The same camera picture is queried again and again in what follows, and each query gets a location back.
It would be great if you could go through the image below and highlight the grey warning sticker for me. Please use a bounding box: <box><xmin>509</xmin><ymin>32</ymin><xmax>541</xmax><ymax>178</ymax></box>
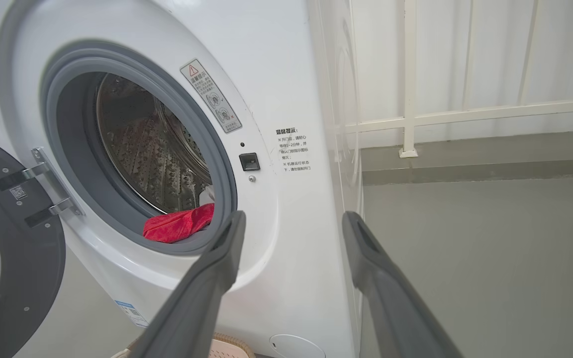
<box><xmin>181</xmin><ymin>59</ymin><xmax>242</xmax><ymax>134</ymax></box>

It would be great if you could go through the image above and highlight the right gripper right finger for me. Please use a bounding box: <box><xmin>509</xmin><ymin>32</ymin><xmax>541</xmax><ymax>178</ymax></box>
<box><xmin>342</xmin><ymin>211</ymin><xmax>464</xmax><ymax>358</ymax></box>

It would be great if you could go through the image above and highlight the blue energy label sticker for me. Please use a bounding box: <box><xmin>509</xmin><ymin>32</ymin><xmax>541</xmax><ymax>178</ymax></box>
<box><xmin>114</xmin><ymin>300</ymin><xmax>149</xmax><ymax>328</ymax></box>

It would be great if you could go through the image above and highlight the cream perforated laundry basket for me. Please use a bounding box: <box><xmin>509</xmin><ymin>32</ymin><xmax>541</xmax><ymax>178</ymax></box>
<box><xmin>110</xmin><ymin>332</ymin><xmax>256</xmax><ymax>358</ymax></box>

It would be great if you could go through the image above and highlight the dark grey round washer door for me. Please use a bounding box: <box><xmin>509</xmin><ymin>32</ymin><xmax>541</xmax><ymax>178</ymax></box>
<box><xmin>0</xmin><ymin>129</ymin><xmax>67</xmax><ymax>358</ymax></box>

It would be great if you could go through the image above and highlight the white front-load washing machine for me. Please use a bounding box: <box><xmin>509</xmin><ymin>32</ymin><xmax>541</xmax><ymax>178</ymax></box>
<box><xmin>0</xmin><ymin>0</ymin><xmax>367</xmax><ymax>358</ymax></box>

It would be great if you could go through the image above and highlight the cream metal railing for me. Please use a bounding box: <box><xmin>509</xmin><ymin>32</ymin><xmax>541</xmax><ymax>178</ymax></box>
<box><xmin>344</xmin><ymin>0</ymin><xmax>573</xmax><ymax>159</ymax></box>

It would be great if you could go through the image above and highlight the round white filter cover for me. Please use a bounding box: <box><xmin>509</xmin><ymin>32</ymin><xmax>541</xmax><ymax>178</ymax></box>
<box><xmin>269</xmin><ymin>334</ymin><xmax>326</xmax><ymax>358</ymax></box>

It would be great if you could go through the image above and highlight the stainless steel washing machine drum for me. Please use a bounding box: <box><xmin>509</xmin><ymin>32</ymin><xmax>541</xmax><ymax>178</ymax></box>
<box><xmin>96</xmin><ymin>73</ymin><xmax>213</xmax><ymax>214</ymax></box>

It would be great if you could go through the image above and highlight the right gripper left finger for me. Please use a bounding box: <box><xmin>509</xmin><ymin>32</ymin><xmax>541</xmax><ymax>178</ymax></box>
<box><xmin>130</xmin><ymin>210</ymin><xmax>246</xmax><ymax>358</ymax></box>

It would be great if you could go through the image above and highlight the red and white garment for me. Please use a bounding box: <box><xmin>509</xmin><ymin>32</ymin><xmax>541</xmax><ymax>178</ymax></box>
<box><xmin>142</xmin><ymin>186</ymin><xmax>216</xmax><ymax>244</ymax></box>

